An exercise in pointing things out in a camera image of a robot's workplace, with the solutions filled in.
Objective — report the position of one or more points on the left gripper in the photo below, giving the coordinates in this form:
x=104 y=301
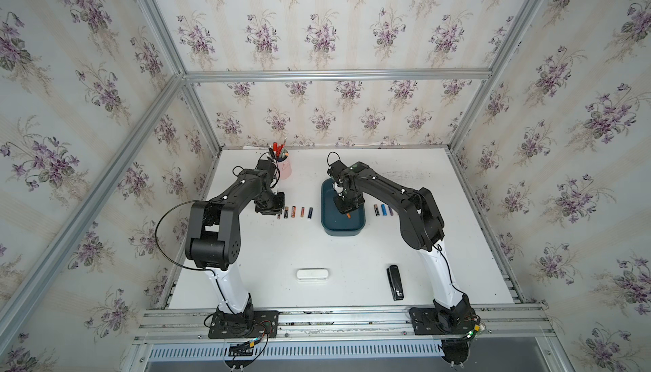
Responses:
x=278 y=207

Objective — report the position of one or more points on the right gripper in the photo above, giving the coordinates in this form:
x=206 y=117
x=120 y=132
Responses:
x=342 y=208

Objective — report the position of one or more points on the teal plastic storage box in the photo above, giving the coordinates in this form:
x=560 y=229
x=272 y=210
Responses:
x=334 y=223

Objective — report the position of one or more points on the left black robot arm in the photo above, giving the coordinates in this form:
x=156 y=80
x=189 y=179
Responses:
x=214 y=237

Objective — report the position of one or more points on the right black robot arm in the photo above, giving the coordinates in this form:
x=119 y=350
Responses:
x=421 y=226

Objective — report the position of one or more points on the white eraser box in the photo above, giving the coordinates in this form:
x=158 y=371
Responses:
x=315 y=274

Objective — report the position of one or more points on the pink pen cup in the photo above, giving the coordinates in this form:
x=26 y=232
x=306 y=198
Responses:
x=285 y=169

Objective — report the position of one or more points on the black stapler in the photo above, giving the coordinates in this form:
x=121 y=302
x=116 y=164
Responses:
x=395 y=283

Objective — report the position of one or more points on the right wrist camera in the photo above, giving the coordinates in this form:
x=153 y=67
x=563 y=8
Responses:
x=336 y=169

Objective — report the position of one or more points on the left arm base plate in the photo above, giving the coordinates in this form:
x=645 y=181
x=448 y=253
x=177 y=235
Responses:
x=258 y=324

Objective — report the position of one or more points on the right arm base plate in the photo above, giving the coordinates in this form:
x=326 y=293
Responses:
x=442 y=321

